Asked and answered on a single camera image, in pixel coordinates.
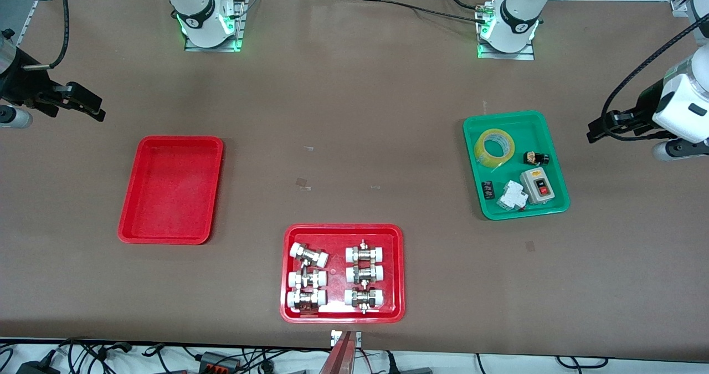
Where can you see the yellow tape roll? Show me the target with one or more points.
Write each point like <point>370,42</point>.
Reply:
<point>483,152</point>

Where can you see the square translucent tape scrap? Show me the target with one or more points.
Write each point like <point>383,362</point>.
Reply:
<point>302,182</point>

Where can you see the red plastic tray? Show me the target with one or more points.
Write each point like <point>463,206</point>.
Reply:
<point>338,307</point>
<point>171,191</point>

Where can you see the white circuit breaker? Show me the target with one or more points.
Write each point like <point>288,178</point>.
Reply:
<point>512,195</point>

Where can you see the green plastic tray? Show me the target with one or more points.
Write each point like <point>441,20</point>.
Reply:
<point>498,208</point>

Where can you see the white bracket plate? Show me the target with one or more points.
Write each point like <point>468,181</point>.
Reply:
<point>334,338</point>

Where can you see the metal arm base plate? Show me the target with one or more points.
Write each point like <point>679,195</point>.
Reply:
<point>526,56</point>
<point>241,19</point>

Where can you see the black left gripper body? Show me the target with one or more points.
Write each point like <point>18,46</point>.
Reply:
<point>638,112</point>

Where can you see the white metal pipe fitting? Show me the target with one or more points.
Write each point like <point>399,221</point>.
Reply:
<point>364,274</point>
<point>364,254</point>
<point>364,297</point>
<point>307,255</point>
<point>304,298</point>
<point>304,279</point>

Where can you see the small black terminal block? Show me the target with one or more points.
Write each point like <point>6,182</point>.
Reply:
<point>488,190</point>

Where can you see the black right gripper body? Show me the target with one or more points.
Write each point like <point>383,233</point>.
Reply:
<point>21,86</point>

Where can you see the grey push button switch box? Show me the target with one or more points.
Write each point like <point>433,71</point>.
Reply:
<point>537,185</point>

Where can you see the red metal bar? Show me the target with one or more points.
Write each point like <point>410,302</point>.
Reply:
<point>340,357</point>

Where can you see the small black gold component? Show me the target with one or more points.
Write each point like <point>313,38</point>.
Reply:
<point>536,158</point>

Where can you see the black orange connector box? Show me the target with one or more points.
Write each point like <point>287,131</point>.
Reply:
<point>213,358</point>

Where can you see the black power adapter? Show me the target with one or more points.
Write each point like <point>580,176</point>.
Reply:
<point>39,368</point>

